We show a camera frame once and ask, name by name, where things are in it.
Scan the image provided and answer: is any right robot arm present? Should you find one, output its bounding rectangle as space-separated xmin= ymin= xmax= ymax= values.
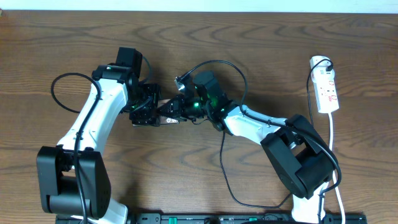
xmin=157 ymin=71 xmax=339 ymax=223

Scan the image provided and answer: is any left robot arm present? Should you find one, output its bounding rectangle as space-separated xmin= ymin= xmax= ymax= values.
xmin=36 ymin=47 xmax=160 ymax=223

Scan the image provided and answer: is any white power strip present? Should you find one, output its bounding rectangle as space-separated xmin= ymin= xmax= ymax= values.
xmin=311 ymin=67 xmax=340 ymax=114

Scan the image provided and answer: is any white power strip cord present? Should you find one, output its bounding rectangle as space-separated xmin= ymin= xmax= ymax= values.
xmin=328 ymin=112 xmax=347 ymax=224

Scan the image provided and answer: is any black USB charging cable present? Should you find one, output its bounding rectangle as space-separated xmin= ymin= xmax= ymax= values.
xmin=219 ymin=58 xmax=335 ymax=209

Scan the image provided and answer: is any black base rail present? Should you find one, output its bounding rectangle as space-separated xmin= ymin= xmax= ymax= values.
xmin=55 ymin=213 xmax=368 ymax=224

